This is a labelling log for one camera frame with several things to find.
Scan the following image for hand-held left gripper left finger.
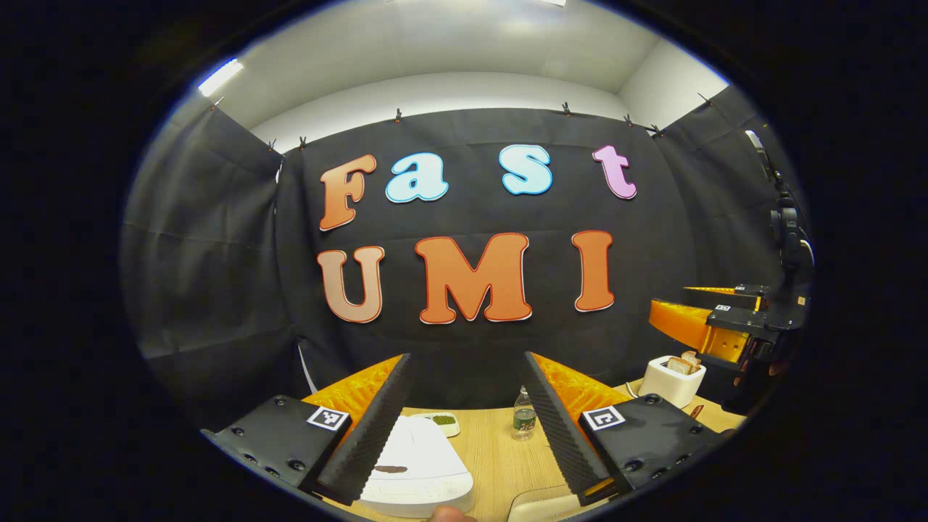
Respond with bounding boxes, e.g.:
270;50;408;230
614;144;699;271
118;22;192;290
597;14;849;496
199;353;413;507

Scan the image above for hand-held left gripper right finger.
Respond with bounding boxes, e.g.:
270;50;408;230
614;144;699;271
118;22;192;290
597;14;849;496
522;352;733;508

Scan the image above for white rice cooker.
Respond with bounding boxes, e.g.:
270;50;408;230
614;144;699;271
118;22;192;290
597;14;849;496
355;415;476;519

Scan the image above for clear water bottle green label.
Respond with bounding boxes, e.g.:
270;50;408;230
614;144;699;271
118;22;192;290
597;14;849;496
511;386;539;442

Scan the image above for white toaster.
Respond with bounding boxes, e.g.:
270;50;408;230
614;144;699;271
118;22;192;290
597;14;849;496
638;354;708;409

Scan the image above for black backdrop cloth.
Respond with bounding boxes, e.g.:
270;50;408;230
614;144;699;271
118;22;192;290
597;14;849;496
120;86;813;436

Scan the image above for ceiling light panel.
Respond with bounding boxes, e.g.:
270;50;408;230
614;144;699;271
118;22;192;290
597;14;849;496
197;58;245;97

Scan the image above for black camera stand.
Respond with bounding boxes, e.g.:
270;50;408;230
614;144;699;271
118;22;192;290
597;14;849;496
745;129;816;280

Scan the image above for white rice cooker cable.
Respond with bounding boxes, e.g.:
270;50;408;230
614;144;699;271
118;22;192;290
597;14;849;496
298;339;320;396

